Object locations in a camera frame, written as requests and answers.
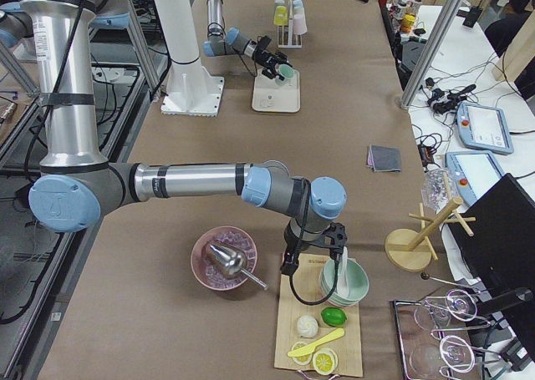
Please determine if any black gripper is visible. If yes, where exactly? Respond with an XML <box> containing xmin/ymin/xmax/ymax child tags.
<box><xmin>252</xmin><ymin>48</ymin><xmax>293</xmax><ymax>84</ymax></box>
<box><xmin>280</xmin><ymin>220</ymin><xmax>309</xmax><ymax>276</ymax></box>

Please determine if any green cup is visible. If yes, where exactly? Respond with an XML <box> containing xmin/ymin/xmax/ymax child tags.
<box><xmin>277</xmin><ymin>70</ymin><xmax>294</xmax><ymax>86</ymax></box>

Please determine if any cream rabbit tray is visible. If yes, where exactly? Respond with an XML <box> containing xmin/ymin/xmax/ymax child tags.
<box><xmin>252</xmin><ymin>70</ymin><xmax>301</xmax><ymax>113</ymax></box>

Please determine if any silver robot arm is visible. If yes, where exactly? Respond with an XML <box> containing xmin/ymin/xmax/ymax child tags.
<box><xmin>18</xmin><ymin>0</ymin><xmax>347</xmax><ymax>276</ymax></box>
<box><xmin>203</xmin><ymin>0</ymin><xmax>294</xmax><ymax>83</ymax></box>

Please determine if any white cup rack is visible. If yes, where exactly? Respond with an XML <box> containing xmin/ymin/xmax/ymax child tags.
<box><xmin>276</xmin><ymin>0</ymin><xmax>303</xmax><ymax>48</ymax></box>

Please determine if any pink cup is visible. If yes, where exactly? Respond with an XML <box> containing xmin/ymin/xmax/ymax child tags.
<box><xmin>293</xmin><ymin>13</ymin><xmax>308</xmax><ymax>36</ymax></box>

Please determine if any yellow cup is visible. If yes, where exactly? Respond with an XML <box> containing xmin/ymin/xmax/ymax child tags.
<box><xmin>273</xmin><ymin>5</ymin><xmax>288</xmax><ymax>27</ymax></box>

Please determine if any metal scoop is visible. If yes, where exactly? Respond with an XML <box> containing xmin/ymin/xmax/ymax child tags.
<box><xmin>205</xmin><ymin>241</ymin><xmax>268</xmax><ymax>291</ymax></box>

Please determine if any white ceramic spoon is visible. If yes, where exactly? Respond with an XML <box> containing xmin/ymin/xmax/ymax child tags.
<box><xmin>336</xmin><ymin>246</ymin><xmax>349</xmax><ymax>298</ymax></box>

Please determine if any white steamed bun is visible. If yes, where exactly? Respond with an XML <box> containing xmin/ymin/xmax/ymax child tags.
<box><xmin>296</xmin><ymin>315</ymin><xmax>318</xmax><ymax>338</ymax></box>

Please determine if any green lime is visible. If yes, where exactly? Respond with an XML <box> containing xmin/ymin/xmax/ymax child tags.
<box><xmin>320</xmin><ymin>307</ymin><xmax>348</xmax><ymax>327</ymax></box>

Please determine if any wooden cutting board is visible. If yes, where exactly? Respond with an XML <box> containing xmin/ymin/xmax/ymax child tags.
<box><xmin>274</xmin><ymin>253</ymin><xmax>364</xmax><ymax>377</ymax></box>

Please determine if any pink bowl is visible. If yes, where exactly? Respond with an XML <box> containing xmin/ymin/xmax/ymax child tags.
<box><xmin>191</xmin><ymin>225</ymin><xmax>257</xmax><ymax>291</ymax></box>

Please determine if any yellow plastic knife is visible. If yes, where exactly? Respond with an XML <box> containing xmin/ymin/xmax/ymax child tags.
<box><xmin>287</xmin><ymin>328</ymin><xmax>345</xmax><ymax>357</ymax></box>

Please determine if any lemon slice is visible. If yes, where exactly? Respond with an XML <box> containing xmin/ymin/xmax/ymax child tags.
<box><xmin>292</xmin><ymin>341</ymin><xmax>312</xmax><ymax>366</ymax></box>

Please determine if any lemon half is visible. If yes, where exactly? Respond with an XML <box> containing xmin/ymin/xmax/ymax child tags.
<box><xmin>312</xmin><ymin>348</ymin><xmax>339</xmax><ymax>376</ymax></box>

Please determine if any wooden mug tree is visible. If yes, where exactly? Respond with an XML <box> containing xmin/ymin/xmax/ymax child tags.
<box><xmin>385</xmin><ymin>173</ymin><xmax>476</xmax><ymax>272</ymax></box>

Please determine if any grey folded cloth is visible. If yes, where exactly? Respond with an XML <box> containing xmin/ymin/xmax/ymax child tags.
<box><xmin>367</xmin><ymin>144</ymin><xmax>401</xmax><ymax>172</ymax></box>

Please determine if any clear plastic bag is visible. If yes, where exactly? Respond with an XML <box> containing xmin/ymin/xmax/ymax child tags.
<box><xmin>421</xmin><ymin>169</ymin><xmax>453</xmax><ymax>210</ymax></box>

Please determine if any lower teach pendant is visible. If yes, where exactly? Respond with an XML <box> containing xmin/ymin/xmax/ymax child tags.
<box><xmin>446</xmin><ymin>150</ymin><xmax>504</xmax><ymax>206</ymax></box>

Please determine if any teach pendant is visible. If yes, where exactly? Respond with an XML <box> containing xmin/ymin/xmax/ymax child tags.
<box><xmin>446</xmin><ymin>150</ymin><xmax>504</xmax><ymax>206</ymax></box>
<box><xmin>456</xmin><ymin>101</ymin><xmax>514</xmax><ymax>155</ymax></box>

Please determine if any black monitor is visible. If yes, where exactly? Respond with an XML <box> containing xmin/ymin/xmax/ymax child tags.
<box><xmin>450</xmin><ymin>173</ymin><xmax>535</xmax><ymax>310</ymax></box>

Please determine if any upper teach pendant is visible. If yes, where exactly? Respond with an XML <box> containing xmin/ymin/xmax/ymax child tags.
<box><xmin>456</xmin><ymin>101</ymin><xmax>514</xmax><ymax>155</ymax></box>

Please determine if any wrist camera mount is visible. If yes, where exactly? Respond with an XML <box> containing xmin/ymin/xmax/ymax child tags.
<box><xmin>256</xmin><ymin>36</ymin><xmax>272</xmax><ymax>53</ymax></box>
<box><xmin>315</xmin><ymin>222</ymin><xmax>347</xmax><ymax>261</ymax></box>

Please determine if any white pedestal column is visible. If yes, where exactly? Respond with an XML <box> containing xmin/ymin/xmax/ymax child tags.
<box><xmin>154</xmin><ymin>0</ymin><xmax>224</xmax><ymax>117</ymax></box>

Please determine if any black wire glass rack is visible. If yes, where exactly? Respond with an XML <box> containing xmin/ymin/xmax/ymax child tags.
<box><xmin>393</xmin><ymin>280</ymin><xmax>511</xmax><ymax>379</ymax></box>

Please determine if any aluminium frame post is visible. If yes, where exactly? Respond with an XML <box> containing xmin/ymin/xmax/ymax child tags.
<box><xmin>400</xmin><ymin>0</ymin><xmax>463</xmax><ymax>110</ymax></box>

